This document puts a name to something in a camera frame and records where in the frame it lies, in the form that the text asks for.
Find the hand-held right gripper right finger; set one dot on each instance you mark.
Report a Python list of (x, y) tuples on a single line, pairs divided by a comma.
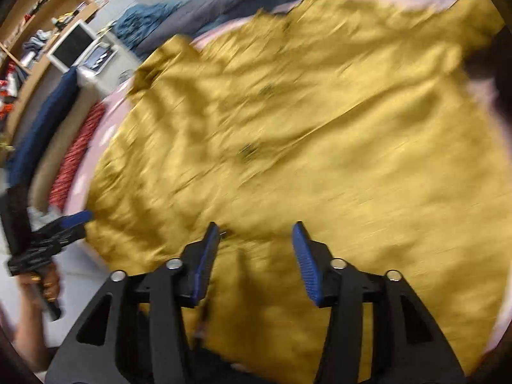
[(306, 264)]

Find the grey blanket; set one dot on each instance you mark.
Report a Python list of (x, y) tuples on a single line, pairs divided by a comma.
[(224, 4)]

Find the small white framed screen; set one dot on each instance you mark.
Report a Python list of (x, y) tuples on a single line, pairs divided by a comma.
[(98, 56)]

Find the red patterned cloth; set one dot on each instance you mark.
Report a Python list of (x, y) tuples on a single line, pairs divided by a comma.
[(78, 156)]

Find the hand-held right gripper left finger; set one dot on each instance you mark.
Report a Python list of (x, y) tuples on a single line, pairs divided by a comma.
[(206, 264)]

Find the large yellow patterned cloth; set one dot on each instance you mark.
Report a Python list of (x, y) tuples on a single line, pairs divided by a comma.
[(304, 128)]

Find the teal blanket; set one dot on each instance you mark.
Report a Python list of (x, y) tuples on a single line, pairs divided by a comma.
[(140, 24)]

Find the person's left forearm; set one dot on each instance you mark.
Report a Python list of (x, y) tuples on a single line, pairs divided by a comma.
[(32, 336)]

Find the white framed dark screen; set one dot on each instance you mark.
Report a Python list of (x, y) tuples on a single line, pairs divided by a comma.
[(72, 46)]

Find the navy blue cloth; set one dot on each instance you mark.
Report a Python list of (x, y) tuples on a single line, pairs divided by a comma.
[(44, 128)]

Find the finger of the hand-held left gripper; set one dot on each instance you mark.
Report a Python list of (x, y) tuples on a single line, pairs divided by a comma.
[(76, 218), (70, 235)]

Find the clothes heap on shelf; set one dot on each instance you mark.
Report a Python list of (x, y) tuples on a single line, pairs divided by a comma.
[(34, 46)]

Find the beige cloth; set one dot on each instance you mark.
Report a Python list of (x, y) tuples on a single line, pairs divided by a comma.
[(60, 148)]

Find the wooden open shelf unit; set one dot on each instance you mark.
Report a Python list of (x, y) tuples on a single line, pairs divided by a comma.
[(38, 76)]

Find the person's left hand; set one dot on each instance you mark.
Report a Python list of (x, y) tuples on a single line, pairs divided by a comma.
[(50, 284)]

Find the pink spotted bed sheet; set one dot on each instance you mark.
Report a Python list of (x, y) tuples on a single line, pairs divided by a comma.
[(113, 124)]

